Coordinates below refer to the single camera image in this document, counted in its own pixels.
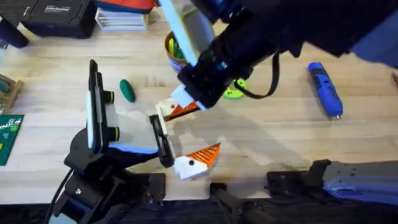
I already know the wooden box with items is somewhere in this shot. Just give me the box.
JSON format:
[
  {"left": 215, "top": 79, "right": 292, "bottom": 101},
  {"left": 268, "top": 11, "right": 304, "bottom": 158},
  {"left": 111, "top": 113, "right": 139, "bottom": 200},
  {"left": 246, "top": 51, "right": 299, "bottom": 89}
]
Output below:
[{"left": 0, "top": 73, "right": 25, "bottom": 115}]

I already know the dark green toy vegetable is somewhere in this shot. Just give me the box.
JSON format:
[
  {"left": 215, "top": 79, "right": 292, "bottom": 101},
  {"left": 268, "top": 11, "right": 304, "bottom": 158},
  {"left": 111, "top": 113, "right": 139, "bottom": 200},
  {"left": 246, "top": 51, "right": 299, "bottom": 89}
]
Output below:
[{"left": 119, "top": 78, "right": 137, "bottom": 104}]

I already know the left wrist upright black plate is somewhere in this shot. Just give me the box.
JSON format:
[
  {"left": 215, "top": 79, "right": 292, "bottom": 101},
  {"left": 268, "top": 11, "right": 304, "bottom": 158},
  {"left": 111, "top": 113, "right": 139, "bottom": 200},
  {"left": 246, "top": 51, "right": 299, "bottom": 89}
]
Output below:
[{"left": 86, "top": 58, "right": 104, "bottom": 155}]

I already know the red and blue bag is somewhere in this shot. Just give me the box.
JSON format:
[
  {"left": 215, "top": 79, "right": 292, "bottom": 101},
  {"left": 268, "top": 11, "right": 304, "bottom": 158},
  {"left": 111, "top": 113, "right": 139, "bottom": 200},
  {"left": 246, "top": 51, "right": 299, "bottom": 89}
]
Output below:
[{"left": 92, "top": 0, "right": 157, "bottom": 15}]

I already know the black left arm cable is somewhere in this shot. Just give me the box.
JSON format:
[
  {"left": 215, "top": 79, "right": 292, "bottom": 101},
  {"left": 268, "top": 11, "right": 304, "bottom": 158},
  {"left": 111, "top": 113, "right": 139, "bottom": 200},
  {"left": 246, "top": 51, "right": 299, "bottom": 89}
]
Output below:
[{"left": 44, "top": 169, "right": 74, "bottom": 224}]

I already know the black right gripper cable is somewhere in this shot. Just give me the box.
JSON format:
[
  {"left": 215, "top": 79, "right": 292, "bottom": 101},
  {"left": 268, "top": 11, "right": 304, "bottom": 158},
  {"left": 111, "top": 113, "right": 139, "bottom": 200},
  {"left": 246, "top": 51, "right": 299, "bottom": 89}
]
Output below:
[{"left": 233, "top": 52, "right": 280, "bottom": 100}]

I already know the green board with blocks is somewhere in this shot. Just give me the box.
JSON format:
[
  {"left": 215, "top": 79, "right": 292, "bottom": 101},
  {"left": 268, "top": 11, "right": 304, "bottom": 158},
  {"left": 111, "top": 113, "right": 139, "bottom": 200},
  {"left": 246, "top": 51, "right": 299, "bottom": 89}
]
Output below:
[{"left": 0, "top": 114, "right": 25, "bottom": 167}]

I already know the black case with label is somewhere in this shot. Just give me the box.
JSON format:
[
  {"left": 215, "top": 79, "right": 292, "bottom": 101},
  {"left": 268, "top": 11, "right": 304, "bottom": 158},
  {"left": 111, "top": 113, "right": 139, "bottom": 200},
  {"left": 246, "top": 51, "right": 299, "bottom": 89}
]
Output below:
[{"left": 21, "top": 0, "right": 98, "bottom": 40}]

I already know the green disc with holes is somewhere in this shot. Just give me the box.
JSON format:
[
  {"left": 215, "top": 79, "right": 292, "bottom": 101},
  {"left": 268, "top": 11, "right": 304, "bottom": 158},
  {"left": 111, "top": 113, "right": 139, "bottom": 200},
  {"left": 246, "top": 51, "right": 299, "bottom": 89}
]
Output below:
[{"left": 221, "top": 78, "right": 248, "bottom": 101}]

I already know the right wrist upright flat plate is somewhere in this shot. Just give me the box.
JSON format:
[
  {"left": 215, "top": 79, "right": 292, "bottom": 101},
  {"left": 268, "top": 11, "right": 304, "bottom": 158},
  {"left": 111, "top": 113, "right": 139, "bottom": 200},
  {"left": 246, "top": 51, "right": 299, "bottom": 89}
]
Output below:
[{"left": 157, "top": 0, "right": 216, "bottom": 68}]

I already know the black rail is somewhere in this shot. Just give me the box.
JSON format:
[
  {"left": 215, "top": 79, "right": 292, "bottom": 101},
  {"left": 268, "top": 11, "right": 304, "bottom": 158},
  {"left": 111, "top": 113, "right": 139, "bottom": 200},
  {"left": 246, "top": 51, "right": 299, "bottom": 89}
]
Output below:
[{"left": 0, "top": 183, "right": 398, "bottom": 224}]

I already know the blue electric screwdriver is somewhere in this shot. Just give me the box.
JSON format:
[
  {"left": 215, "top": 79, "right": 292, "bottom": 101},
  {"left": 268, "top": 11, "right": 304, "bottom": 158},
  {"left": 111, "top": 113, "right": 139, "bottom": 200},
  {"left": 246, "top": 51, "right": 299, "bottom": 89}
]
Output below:
[{"left": 307, "top": 61, "right": 345, "bottom": 121}]

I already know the tub with toy vegetables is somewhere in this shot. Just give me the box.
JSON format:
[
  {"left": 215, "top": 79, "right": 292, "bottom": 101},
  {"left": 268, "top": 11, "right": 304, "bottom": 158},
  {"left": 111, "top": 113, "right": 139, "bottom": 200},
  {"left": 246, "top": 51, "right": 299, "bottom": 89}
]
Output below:
[{"left": 164, "top": 30, "right": 189, "bottom": 73}]

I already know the black knob with yellow ring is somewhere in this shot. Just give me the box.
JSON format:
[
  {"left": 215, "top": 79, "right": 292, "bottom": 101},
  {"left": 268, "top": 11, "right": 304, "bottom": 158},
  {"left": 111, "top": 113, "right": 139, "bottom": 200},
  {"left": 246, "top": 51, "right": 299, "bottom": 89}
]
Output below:
[
  {"left": 106, "top": 126, "right": 121, "bottom": 142},
  {"left": 103, "top": 90, "right": 115, "bottom": 105}
]

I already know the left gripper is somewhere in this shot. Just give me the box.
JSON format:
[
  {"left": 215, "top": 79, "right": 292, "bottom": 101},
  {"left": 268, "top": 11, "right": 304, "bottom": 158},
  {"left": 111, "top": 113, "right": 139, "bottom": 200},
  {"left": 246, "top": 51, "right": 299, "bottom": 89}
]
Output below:
[{"left": 104, "top": 96, "right": 222, "bottom": 182}]

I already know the dark blue-black object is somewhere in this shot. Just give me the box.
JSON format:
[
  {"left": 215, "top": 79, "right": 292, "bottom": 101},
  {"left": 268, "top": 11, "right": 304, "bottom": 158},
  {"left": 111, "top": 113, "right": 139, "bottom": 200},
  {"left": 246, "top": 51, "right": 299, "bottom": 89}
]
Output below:
[{"left": 0, "top": 15, "right": 30, "bottom": 49}]

